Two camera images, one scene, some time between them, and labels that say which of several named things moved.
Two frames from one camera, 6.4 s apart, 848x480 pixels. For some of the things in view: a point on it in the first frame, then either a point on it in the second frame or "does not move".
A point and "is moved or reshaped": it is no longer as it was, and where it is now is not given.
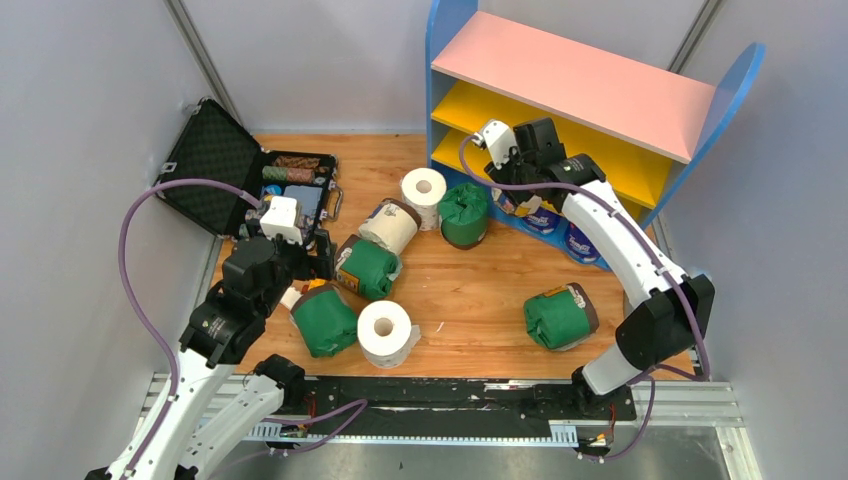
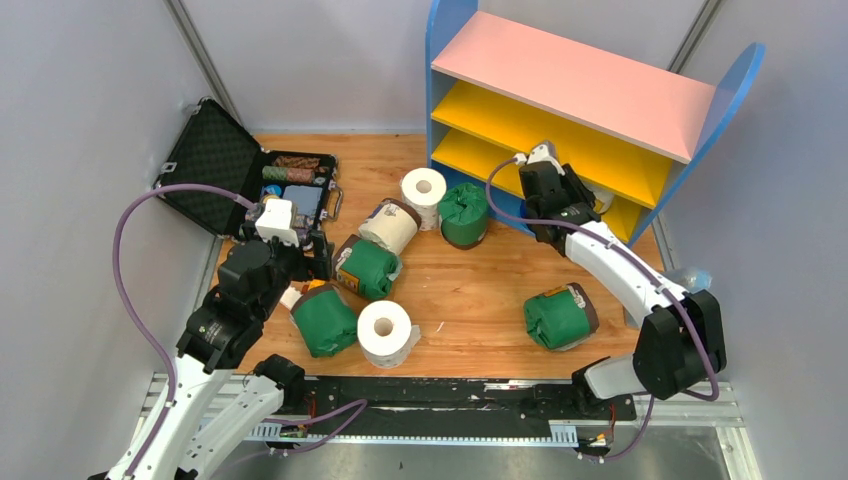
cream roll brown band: x=525 y=207 is moved or reshaped
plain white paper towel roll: x=425 y=188 does not move
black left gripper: x=323 y=260 does not move
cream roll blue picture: x=391 y=224 does not move
